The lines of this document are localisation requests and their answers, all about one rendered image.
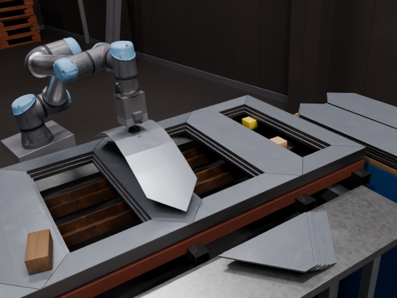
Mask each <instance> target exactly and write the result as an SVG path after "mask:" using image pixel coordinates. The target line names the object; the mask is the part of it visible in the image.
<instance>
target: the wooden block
mask: <svg viewBox="0 0 397 298"><path fill-rule="evenodd" d="M24 262H25V265H26V267H27V270H28V273H29V275H32V274H36V273H40V272H44V271H48V270H52V268H53V238H52V236H51V232H50V229H45V230H42V231H36V232H31V233H28V237H27V246H26V252H25V260H24Z"/></svg>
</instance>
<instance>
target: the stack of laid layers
mask: <svg viewBox="0 0 397 298"><path fill-rule="evenodd" d="M220 113H221V114H223V115H225V116H227V117H228V118H234V117H236V116H239V115H243V114H245V115H247V116H249V117H251V118H253V119H255V120H257V121H259V122H261V123H263V124H265V125H267V126H269V127H271V128H273V129H275V130H277V131H279V132H281V133H283V134H285V135H287V136H289V137H291V138H293V139H295V140H297V141H299V142H301V143H303V144H305V145H307V146H309V147H311V148H313V149H315V150H317V151H319V150H322V149H324V148H326V147H329V146H331V145H330V144H327V143H326V142H324V141H322V140H319V139H317V138H315V137H313V136H311V135H308V134H306V133H304V132H302V131H300V130H298V129H296V128H294V127H292V126H290V125H287V124H285V123H283V122H281V121H279V120H277V119H275V118H273V117H271V116H269V115H266V114H264V113H262V112H260V111H257V110H255V109H253V108H251V107H250V106H247V105H245V104H244V105H241V106H237V107H234V108H230V109H227V110H225V111H221V112H220ZM165 131H166V132H167V133H168V135H169V136H170V137H175V136H177V135H181V134H184V133H186V134H188V135H189V136H191V137H193V138H194V139H195V140H197V141H198V142H200V143H201V144H203V145H204V146H206V147H207V148H208V149H210V150H212V151H213V152H214V153H216V154H217V155H219V156H221V158H223V159H225V160H226V161H228V162H229V163H230V164H232V165H233V166H235V167H236V168H238V169H239V170H241V171H242V172H244V173H245V174H247V175H248V176H249V177H251V178H253V177H256V176H258V175H260V174H263V173H264V172H263V171H261V170H259V169H258V168H256V167H255V166H253V165H251V164H250V163H248V162H247V161H246V160H244V159H242V158H241V157H239V156H238V155H236V154H235V153H233V152H231V151H230V150H228V149H227V148H225V147H224V146H222V145H221V144H219V143H218V142H216V141H215V140H213V139H211V138H210V137H208V136H207V135H205V134H203V133H202V132H200V131H199V130H197V129H195V128H194V127H192V126H191V125H190V124H188V123H186V122H185V123H182V124H179V125H175V126H173V127H169V128H166V129H165ZM365 155H366V148H364V149H361V150H359V151H357V152H355V153H352V154H350V155H347V156H345V157H343V158H341V159H338V160H336V161H334V162H332V163H329V164H327V165H325V166H322V167H320V168H318V169H315V170H313V171H311V172H309V173H306V174H304V175H302V176H300V177H297V178H295V179H292V180H290V181H288V182H286V183H283V184H281V185H279V186H277V187H274V188H272V189H269V190H267V191H265V192H263V193H260V194H258V195H256V196H254V197H251V198H249V199H246V200H244V201H242V202H240V203H237V204H235V205H233V206H231V207H228V208H226V209H223V210H221V211H219V212H217V213H214V214H212V215H210V216H208V217H205V218H203V219H201V220H199V221H196V222H194V223H193V221H194V218H195V216H196V213H197V211H198V208H199V206H200V203H201V200H202V199H201V198H200V197H198V196H197V195H196V194H195V193H194V192H193V194H192V196H191V199H190V203H189V206H188V209H187V211H183V210H180V209H177V208H174V207H172V206H168V205H165V204H163V203H160V202H157V201H154V200H151V199H149V198H147V197H146V195H145V193H144V191H143V190H142V188H141V186H140V184H139V182H138V181H137V179H136V177H135V175H134V173H133V171H132V170H131V168H130V166H129V164H128V162H127V161H126V159H125V157H124V156H123V154H122V153H121V151H120V149H119V148H118V146H117V145H116V144H115V142H114V141H113V140H112V139H111V138H110V137H105V138H104V139H103V140H102V141H101V142H100V144H99V145H98V146H97V147H96V148H95V149H94V150H93V151H91V152H89V153H85V154H82V155H79V156H75V157H72V158H68V159H66V160H62V161H59V162H56V163H53V164H49V165H46V166H43V167H39V168H37V169H34V170H30V171H27V174H28V176H29V178H30V180H31V183H32V185H33V186H34V189H35V191H36V192H37V195H38V197H39V198H40V200H41V203H42V205H43V207H44V209H45V211H46V213H47V215H48V217H49V219H50V221H51V223H52V226H53V228H54V230H55V232H56V234H57V236H58V238H59V240H60V242H61V244H62V246H63V248H64V250H65V252H66V254H68V253H70V252H69V250H68V248H67V246H66V244H65V242H64V240H63V238H62V236H61V234H60V232H59V230H58V228H57V226H56V224H55V222H54V220H53V218H52V216H51V214H50V212H49V210H48V208H47V206H46V204H45V202H44V200H43V198H42V196H41V194H40V192H39V190H38V188H37V186H36V184H35V181H37V180H41V179H44V178H47V177H50V176H53V175H56V174H59V173H63V172H65V171H69V170H72V169H75V168H78V167H81V166H85V165H87V164H90V163H93V164H94V165H95V166H96V168H97V169H98V170H99V171H100V172H101V174H102V175H103V176H104V178H105V179H106V180H107V181H108V182H109V184H110V185H111V186H112V187H113V188H114V190H115V191H116V192H117V193H118V195H119V196H120V197H121V198H122V199H123V201H124V202H125V203H126V204H127V205H128V207H129V208H130V209H131V211H132V212H133V213H134V214H135V215H136V217H137V218H138V219H139V220H140V221H141V222H142V223H144V222H146V221H149V220H151V219H152V220H159V221H170V222H182V223H188V224H189V225H187V226H185V227H182V228H180V229H178V230H176V231H173V232H171V233H169V234H166V235H164V236H162V237H159V238H157V239H155V240H153V241H150V242H148V243H146V244H144V245H141V246H139V247H136V248H134V249H132V250H130V251H127V252H125V253H123V254H121V255H118V256H116V257H113V258H111V259H109V260H107V261H104V262H102V263H100V264H98V265H95V266H93V267H90V268H88V269H86V270H84V271H81V272H79V273H77V274H75V275H72V276H70V277H68V278H65V279H63V280H61V281H58V282H56V283H54V284H52V285H49V286H47V287H45V288H43V289H39V290H38V291H35V292H33V293H31V294H29V295H26V296H24V297H22V298H54V297H57V296H59V295H61V294H63V293H65V292H67V291H70V290H72V289H75V288H76V287H79V286H81V285H83V284H85V283H88V282H90V281H92V280H94V279H96V278H99V277H101V276H103V275H105V274H107V273H110V272H112V271H114V270H117V269H119V268H121V267H123V266H125V265H127V264H130V263H132V262H134V261H136V260H138V259H141V258H143V257H145V256H147V255H150V254H152V253H154V252H156V251H159V250H161V249H163V248H165V247H167V246H169V245H172V244H174V243H176V242H178V241H181V240H183V239H185V238H187V237H190V236H192V235H194V234H196V233H198V232H201V231H203V230H205V229H207V228H209V227H211V226H214V225H216V224H219V223H221V222H223V221H225V220H227V219H229V218H232V217H234V216H236V215H238V214H240V213H243V212H245V211H247V210H249V209H252V208H254V207H256V206H258V205H261V204H263V203H265V202H267V201H269V200H271V199H274V198H276V197H278V196H280V195H283V194H285V193H287V192H290V191H292V190H294V189H296V188H298V187H300V186H303V185H305V184H307V183H309V182H311V181H313V180H316V179H318V178H320V177H323V176H325V175H327V174H329V173H332V172H334V171H336V170H338V169H340V168H342V167H345V166H347V165H349V164H351V163H354V162H355V161H358V160H360V159H363V158H365Z"/></svg>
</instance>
